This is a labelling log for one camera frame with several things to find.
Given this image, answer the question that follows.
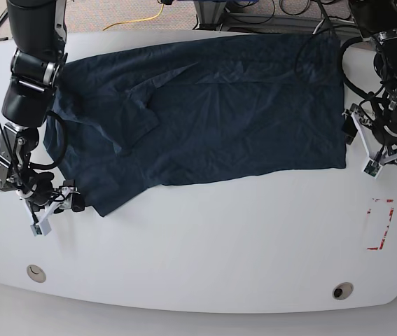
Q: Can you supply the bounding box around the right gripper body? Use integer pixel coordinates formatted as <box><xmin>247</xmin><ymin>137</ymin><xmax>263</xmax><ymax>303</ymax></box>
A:
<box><xmin>19</xmin><ymin>179</ymin><xmax>79</xmax><ymax>224</ymax></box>

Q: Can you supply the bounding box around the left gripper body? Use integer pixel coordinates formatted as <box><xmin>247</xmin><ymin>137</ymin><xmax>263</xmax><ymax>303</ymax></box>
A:
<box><xmin>343</xmin><ymin>104</ymin><xmax>397</xmax><ymax>168</ymax></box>

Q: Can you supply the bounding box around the dark blue t-shirt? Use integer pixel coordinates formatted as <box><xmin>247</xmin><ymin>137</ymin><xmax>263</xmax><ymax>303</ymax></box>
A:
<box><xmin>43</xmin><ymin>34</ymin><xmax>346</xmax><ymax>216</ymax></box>

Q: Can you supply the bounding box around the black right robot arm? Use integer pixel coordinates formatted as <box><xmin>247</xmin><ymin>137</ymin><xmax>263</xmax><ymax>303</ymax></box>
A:
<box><xmin>0</xmin><ymin>1</ymin><xmax>85</xmax><ymax>235</ymax></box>

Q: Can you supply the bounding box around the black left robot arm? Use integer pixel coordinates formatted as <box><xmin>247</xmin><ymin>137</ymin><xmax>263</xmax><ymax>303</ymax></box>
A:
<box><xmin>339</xmin><ymin>1</ymin><xmax>397</xmax><ymax>176</ymax></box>

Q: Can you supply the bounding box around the left table grommet hole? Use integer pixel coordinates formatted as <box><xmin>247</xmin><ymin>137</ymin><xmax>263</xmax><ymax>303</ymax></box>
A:
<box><xmin>27</xmin><ymin>265</ymin><xmax>47</xmax><ymax>284</ymax></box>

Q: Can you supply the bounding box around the table grommet hole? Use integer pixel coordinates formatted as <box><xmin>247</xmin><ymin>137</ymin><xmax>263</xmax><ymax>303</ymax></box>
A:
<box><xmin>332</xmin><ymin>282</ymin><xmax>354</xmax><ymax>300</ymax></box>
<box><xmin>27</xmin><ymin>265</ymin><xmax>47</xmax><ymax>284</ymax></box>

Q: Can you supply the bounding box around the red tape rectangle marking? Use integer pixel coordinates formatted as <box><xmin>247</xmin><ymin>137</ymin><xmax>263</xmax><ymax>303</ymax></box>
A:
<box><xmin>363</xmin><ymin>198</ymin><xmax>395</xmax><ymax>251</ymax></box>

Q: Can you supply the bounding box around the right table grommet hole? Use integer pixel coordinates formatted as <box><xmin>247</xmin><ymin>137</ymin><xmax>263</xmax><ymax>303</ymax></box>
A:
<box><xmin>332</xmin><ymin>282</ymin><xmax>354</xmax><ymax>300</ymax></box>

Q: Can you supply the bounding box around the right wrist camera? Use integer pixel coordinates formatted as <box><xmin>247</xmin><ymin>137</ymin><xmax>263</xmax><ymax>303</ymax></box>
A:
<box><xmin>30</xmin><ymin>220</ymin><xmax>52</xmax><ymax>237</ymax></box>

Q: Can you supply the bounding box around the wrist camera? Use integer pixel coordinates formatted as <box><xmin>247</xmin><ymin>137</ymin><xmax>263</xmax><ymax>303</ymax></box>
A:
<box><xmin>30</xmin><ymin>220</ymin><xmax>52</xmax><ymax>237</ymax></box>
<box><xmin>363</xmin><ymin>158</ymin><xmax>383</xmax><ymax>179</ymax></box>

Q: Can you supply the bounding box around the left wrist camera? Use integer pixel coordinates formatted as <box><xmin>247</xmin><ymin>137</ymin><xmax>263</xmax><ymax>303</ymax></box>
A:
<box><xmin>363</xmin><ymin>158</ymin><xmax>383</xmax><ymax>179</ymax></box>

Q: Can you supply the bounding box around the aluminium frame rail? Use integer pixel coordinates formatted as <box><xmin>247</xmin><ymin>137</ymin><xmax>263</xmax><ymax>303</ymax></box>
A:
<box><xmin>218</xmin><ymin>13</ymin><xmax>356</xmax><ymax>36</ymax></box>

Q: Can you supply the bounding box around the yellow cable on floor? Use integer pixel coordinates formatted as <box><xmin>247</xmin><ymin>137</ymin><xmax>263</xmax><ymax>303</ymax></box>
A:
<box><xmin>102</xmin><ymin>1</ymin><xmax>166</xmax><ymax>32</ymax></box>

